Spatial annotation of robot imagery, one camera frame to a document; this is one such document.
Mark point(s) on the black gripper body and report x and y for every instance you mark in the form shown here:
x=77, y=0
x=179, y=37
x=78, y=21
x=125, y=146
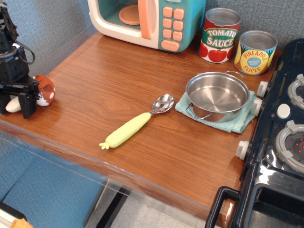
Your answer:
x=14, y=74

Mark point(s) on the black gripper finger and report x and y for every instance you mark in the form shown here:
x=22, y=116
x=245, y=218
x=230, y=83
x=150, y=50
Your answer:
x=4, y=100
x=28, y=104

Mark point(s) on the light teal cloth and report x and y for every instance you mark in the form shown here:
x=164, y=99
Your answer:
x=237, y=125

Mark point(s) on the teal toy microwave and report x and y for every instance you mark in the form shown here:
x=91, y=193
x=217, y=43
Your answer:
x=168, y=25

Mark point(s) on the orange plush object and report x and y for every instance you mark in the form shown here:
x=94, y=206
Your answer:
x=20, y=223

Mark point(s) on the plush brown white mushroom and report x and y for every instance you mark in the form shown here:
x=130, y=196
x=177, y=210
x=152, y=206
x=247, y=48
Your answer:
x=46, y=95

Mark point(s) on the tomato sauce can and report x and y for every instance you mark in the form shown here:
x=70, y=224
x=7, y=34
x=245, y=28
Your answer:
x=220, y=30

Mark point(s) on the spoon with green handle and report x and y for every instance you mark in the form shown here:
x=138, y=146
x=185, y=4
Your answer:
x=161, y=105

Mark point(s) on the black toy stove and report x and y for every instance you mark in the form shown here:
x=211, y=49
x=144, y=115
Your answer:
x=272, y=179

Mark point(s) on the small steel pot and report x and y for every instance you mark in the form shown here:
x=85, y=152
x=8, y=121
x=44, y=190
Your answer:
x=216, y=96

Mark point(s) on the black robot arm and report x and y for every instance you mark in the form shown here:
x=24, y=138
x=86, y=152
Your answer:
x=8, y=33

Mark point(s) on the pineapple slices can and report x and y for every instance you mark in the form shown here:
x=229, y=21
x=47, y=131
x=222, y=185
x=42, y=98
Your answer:
x=255, y=52

